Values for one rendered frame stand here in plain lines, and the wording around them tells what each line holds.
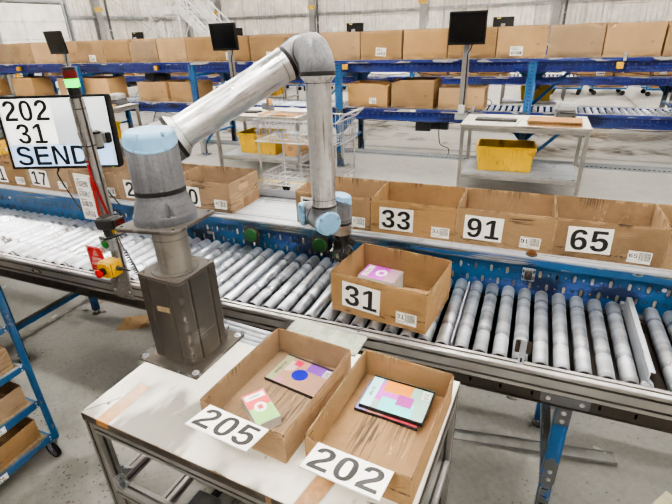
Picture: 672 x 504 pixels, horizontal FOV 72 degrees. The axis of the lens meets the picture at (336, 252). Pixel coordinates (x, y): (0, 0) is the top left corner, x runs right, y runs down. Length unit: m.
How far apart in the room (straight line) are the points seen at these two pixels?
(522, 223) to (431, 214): 0.38
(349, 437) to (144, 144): 0.98
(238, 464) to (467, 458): 1.27
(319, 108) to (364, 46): 5.27
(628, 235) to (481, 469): 1.15
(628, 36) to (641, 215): 4.29
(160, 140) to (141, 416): 0.80
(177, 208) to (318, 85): 0.59
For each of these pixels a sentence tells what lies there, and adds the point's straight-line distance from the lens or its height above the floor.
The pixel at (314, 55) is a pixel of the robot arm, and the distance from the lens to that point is 1.56.
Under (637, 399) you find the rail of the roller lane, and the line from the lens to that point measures 1.72.
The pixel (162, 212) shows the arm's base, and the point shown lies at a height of 1.29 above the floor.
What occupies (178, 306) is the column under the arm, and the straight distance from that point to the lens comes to 1.52.
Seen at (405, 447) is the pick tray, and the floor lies 0.76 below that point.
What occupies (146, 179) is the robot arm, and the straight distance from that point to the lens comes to 1.42.
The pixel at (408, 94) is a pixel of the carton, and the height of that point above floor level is 0.97.
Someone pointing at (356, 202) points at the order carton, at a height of 1.02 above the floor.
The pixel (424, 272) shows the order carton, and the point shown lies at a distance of 1.93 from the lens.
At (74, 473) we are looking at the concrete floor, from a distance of 2.57.
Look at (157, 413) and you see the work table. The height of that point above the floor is 0.75.
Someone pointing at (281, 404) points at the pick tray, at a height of 0.76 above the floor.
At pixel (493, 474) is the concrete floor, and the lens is 2.31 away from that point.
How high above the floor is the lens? 1.75
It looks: 26 degrees down
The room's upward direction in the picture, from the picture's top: 2 degrees counter-clockwise
